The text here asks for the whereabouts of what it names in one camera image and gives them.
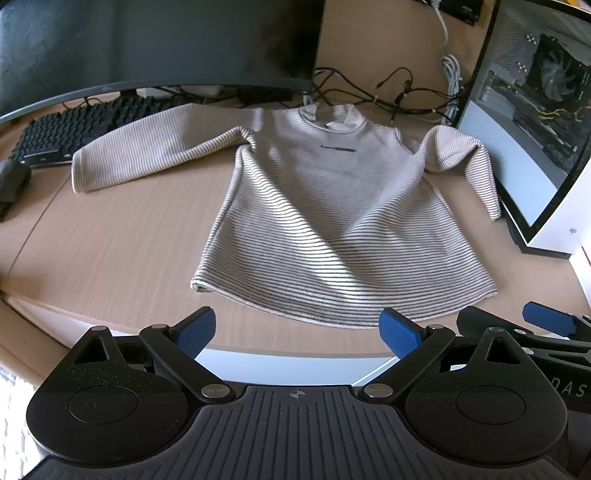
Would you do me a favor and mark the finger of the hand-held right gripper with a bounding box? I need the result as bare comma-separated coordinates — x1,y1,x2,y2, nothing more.
523,302,591,337
456,306,591,356

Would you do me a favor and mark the striped long-sleeve shirt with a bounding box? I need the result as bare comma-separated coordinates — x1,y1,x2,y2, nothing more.
71,103,502,329

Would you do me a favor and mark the white glass-sided computer case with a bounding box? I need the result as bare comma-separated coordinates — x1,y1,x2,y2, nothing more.
455,0,591,257

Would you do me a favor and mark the black curved monitor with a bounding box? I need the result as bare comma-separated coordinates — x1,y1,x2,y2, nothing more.
0,0,327,126

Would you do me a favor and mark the black mechanical keyboard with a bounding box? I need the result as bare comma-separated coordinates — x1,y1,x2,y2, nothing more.
9,94,197,169

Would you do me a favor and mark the dark grey object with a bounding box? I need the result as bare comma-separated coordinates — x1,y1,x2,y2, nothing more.
0,161,32,224

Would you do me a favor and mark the black cable bundle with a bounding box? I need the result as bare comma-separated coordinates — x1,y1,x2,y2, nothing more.
313,66,462,126

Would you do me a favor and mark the white power cable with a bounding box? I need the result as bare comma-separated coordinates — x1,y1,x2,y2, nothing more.
431,0,465,126

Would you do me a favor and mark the black wall socket panel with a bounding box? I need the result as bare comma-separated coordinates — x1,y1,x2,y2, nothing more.
418,0,484,27

